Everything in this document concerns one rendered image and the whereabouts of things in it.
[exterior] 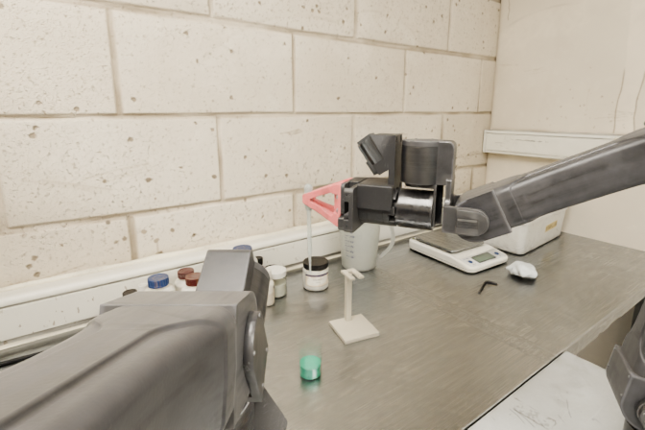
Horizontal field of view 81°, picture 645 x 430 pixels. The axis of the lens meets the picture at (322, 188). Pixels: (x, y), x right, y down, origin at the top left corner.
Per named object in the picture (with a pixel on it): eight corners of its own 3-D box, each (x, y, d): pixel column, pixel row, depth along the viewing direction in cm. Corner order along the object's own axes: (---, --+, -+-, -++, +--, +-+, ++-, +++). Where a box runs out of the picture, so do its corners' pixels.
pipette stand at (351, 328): (379, 335, 79) (381, 278, 76) (345, 345, 76) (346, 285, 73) (361, 317, 86) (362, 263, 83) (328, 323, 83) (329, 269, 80)
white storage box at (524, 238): (568, 235, 142) (573, 198, 139) (524, 259, 119) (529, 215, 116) (489, 217, 165) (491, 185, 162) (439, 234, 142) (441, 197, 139)
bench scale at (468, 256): (470, 276, 107) (472, 260, 106) (406, 249, 129) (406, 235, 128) (510, 262, 117) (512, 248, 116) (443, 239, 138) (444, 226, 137)
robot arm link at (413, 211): (389, 182, 52) (441, 186, 49) (398, 176, 57) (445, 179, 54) (387, 230, 53) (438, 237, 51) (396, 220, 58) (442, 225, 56)
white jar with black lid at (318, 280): (301, 281, 103) (300, 256, 102) (325, 279, 105) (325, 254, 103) (304, 293, 97) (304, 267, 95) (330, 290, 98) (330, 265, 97)
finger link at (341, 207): (296, 179, 58) (353, 184, 54) (315, 173, 64) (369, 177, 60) (297, 223, 59) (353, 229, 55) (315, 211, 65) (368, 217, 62)
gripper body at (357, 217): (340, 187, 53) (393, 192, 50) (362, 176, 62) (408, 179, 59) (340, 232, 54) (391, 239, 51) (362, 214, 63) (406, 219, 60)
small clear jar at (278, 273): (289, 297, 95) (289, 273, 94) (266, 300, 93) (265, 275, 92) (284, 287, 100) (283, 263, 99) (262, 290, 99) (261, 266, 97)
